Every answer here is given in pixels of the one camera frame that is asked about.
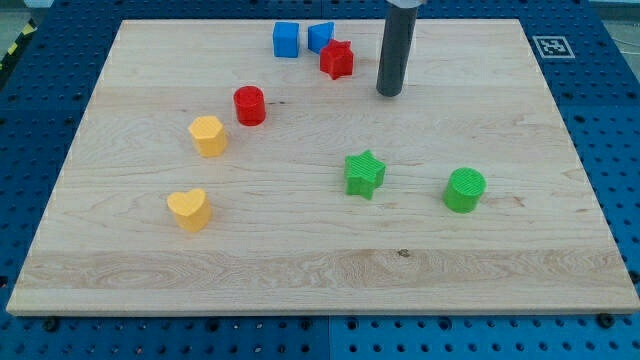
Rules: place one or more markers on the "yellow heart block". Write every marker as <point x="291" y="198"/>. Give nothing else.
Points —
<point x="192" y="210"/>

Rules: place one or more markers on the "red star block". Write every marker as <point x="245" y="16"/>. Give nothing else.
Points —
<point x="337" y="59"/>

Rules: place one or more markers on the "silver rod mount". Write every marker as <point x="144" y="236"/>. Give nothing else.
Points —
<point x="406" y="2"/>

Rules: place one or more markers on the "light wooden board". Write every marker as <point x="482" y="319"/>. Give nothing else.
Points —
<point x="284" y="237"/>

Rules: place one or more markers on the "green cylinder block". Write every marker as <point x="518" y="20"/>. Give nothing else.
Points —
<point x="464" y="189"/>

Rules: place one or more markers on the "red cylinder block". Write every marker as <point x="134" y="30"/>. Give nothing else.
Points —
<point x="250" y="105"/>

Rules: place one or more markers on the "green star block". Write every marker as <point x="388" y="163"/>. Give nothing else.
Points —
<point x="363" y="174"/>

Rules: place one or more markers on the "blue triangle block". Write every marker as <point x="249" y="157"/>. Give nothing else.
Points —
<point x="319" y="35"/>

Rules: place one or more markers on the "yellow hexagon block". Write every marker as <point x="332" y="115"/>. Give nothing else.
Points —
<point x="208" y="136"/>

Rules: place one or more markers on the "blue cube block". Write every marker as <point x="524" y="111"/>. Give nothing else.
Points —
<point x="285" y="39"/>

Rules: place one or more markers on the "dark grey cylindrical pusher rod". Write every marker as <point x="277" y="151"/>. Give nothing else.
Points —
<point x="396" y="44"/>

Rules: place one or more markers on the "black white fiducial marker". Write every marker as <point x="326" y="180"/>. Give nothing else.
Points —
<point x="553" y="47"/>

